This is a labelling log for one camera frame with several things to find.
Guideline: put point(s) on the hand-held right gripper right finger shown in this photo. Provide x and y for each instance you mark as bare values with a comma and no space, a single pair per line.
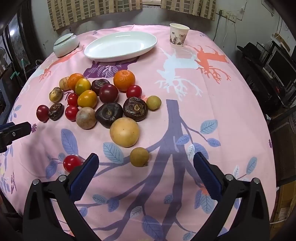
208,176

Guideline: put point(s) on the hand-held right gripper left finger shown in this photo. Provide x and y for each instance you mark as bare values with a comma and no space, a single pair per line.
83,178

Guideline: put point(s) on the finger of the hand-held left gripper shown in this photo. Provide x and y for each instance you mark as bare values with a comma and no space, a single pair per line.
20,129
7,127

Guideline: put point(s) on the dark brown water chestnut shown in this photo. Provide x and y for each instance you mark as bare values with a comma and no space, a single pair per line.
135,109
108,115
56,111
99,85

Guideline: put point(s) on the tan sapodilla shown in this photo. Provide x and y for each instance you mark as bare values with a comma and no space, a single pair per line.
55,94
64,83

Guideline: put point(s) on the yellow green longan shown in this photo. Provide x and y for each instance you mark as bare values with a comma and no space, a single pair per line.
139,157
153,102

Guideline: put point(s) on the brown passion fruit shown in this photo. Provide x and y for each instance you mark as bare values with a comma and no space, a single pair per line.
86,118

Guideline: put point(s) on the large yellow passion fruit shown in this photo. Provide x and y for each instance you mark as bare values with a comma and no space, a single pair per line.
124,132

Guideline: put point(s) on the yellow green tomato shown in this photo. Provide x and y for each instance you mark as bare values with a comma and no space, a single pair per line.
82,86

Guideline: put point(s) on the dark purple tomato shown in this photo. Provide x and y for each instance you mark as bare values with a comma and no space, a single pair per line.
108,93

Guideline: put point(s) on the large orange mandarin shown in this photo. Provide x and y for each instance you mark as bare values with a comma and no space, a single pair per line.
124,80

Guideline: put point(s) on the white oval plate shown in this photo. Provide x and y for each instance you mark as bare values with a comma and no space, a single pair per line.
120,46

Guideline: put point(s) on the green plastic hook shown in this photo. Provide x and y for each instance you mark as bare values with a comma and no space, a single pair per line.
15,75

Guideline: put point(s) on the pink printed tablecloth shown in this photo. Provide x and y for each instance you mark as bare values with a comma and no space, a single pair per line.
161,129

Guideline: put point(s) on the clear plastic bag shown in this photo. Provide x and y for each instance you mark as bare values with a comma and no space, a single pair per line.
38,63

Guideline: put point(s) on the brown cardboard box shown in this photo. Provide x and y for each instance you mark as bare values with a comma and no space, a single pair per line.
285,201

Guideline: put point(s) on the dark wooden cabinet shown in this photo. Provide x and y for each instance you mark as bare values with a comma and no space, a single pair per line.
13,41

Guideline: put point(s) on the white lidded ceramic jar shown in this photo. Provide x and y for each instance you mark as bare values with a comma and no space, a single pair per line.
66,46

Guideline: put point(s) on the computer monitor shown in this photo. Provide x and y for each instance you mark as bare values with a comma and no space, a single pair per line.
282,67

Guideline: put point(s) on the black hat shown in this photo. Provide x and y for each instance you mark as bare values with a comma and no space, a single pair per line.
251,49

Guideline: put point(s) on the wide checked curtain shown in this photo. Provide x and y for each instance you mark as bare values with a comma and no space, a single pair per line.
92,11

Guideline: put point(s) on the printed paper cup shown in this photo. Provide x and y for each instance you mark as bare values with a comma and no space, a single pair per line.
179,34

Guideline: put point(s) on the narrow checked curtain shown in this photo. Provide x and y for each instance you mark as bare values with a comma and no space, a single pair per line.
185,8

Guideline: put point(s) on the window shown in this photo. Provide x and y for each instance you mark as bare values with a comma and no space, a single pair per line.
151,2

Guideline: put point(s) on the white wall socket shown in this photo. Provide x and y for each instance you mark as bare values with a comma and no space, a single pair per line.
227,15

